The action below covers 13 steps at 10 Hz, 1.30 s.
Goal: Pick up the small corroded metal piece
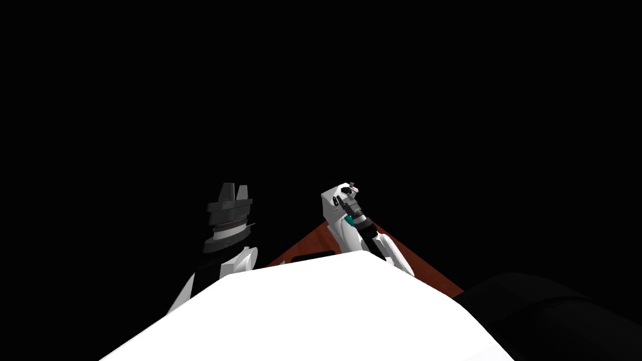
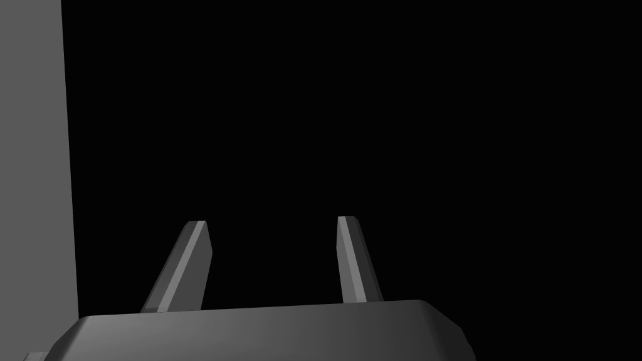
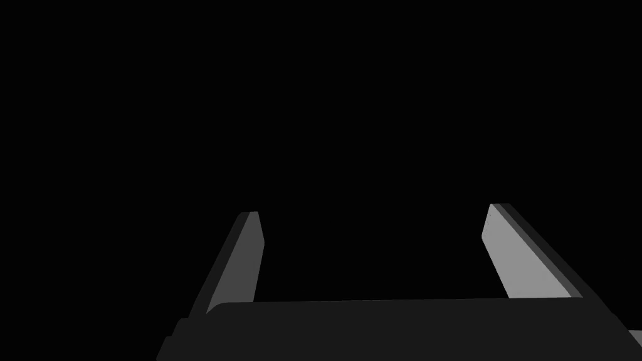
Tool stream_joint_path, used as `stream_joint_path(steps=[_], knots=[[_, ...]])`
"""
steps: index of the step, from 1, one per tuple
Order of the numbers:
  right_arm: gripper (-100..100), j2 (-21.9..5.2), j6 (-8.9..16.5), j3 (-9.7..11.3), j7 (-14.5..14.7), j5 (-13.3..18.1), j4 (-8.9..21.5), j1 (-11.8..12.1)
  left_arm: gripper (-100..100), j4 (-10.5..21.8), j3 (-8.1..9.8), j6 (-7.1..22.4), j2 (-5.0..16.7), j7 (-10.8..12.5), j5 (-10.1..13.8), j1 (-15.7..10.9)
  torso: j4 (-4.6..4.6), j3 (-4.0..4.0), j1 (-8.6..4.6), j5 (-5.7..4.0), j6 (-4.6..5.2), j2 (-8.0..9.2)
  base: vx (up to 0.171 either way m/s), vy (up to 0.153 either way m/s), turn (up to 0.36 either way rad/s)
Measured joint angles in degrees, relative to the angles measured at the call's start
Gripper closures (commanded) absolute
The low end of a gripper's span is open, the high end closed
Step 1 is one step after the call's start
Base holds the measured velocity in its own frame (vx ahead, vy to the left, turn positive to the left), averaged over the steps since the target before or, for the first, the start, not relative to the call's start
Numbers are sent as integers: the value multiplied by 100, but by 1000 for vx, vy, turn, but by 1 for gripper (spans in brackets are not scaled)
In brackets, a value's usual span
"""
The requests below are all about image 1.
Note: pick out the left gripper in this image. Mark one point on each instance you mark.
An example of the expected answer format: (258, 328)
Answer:
(229, 211)

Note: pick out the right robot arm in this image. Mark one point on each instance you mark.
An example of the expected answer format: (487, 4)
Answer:
(373, 239)

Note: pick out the white angular object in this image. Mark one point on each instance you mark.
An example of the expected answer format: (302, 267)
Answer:
(335, 223)

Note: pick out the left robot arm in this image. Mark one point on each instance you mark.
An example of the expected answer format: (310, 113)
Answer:
(228, 244)

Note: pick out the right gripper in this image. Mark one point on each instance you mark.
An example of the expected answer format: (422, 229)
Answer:
(352, 208)

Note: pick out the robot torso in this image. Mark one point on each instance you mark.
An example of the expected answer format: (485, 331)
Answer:
(321, 311)

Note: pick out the red-brown wooden table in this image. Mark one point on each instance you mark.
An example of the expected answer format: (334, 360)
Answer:
(308, 240)

